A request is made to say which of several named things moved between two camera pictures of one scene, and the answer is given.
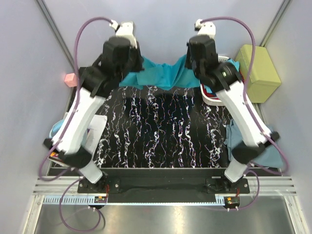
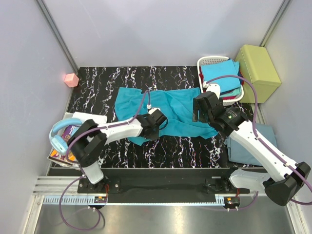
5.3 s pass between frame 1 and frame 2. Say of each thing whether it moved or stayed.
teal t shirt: moved
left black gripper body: moved
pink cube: stayed
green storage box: stayed
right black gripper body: moved
